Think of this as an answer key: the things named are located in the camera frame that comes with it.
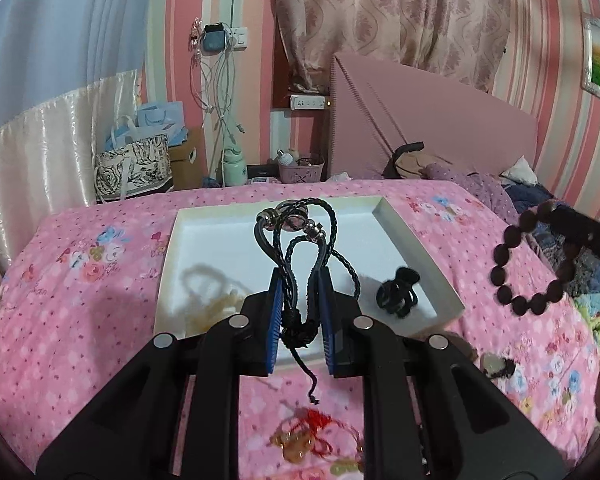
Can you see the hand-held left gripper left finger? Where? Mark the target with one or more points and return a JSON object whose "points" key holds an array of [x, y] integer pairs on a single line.
{"points": [[275, 320]]}

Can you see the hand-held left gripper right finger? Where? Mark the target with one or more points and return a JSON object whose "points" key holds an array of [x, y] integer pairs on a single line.
{"points": [[327, 320]]}

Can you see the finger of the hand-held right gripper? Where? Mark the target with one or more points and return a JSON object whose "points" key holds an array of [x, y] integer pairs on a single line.
{"points": [[585, 227]]}

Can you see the white shallow tray box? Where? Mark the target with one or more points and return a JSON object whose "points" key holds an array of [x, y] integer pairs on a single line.
{"points": [[220, 240]]}

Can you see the pale jade bangle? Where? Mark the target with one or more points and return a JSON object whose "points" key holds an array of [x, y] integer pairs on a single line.
{"points": [[225, 306]]}

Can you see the black hair claw clip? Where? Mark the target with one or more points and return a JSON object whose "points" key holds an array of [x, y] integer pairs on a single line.
{"points": [[395, 295]]}

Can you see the white pillow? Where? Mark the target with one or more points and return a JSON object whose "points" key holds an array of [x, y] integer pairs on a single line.
{"points": [[520, 172]]}

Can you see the purple dotted blanket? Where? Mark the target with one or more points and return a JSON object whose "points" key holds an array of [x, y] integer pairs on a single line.
{"points": [[485, 195]]}

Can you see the red knot amber pendant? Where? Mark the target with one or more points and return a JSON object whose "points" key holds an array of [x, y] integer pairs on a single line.
{"points": [[300, 452]]}

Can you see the wet wipes pack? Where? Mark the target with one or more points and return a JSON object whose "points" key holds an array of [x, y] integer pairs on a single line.
{"points": [[265, 180]]}

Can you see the white tissue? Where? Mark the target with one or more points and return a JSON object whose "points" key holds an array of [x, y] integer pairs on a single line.
{"points": [[339, 177]]}

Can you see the pink plastic basket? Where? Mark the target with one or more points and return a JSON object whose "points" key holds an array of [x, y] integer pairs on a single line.
{"points": [[302, 174]]}

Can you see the black box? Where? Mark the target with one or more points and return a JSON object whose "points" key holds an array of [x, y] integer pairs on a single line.
{"points": [[262, 170]]}

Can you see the green water bottle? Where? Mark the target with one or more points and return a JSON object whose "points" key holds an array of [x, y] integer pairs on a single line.
{"points": [[234, 170]]}

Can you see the white light bulb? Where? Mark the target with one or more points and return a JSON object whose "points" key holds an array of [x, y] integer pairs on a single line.
{"points": [[285, 156]]}

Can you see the pale stone pendant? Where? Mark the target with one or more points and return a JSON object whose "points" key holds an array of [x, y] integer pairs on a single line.
{"points": [[491, 364]]}

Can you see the pink floral bedsheet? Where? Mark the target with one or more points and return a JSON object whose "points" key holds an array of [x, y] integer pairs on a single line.
{"points": [[105, 335]]}

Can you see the brown cardboard storage box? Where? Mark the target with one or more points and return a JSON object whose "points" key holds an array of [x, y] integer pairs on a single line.
{"points": [[186, 165]]}

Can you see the floral print tote bag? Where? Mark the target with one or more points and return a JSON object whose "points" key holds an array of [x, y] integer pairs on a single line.
{"points": [[135, 165]]}

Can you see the white power strip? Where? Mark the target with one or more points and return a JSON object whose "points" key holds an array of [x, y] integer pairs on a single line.
{"points": [[307, 102]]}

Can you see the light blue paper bag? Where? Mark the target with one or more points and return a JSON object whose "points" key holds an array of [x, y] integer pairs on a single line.
{"points": [[160, 115]]}

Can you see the blue charger device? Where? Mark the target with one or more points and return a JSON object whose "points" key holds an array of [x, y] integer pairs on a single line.
{"points": [[214, 42]]}

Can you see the cream satin curtain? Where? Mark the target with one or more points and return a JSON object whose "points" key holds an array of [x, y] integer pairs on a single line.
{"points": [[40, 150]]}

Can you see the pink patterned curtain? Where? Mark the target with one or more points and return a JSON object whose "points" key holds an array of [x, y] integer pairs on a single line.
{"points": [[380, 10]]}

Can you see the blue sheer curtain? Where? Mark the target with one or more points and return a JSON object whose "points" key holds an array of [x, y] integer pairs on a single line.
{"points": [[55, 35]]}

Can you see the white wall socket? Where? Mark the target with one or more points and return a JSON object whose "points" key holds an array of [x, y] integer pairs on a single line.
{"points": [[240, 37]]}

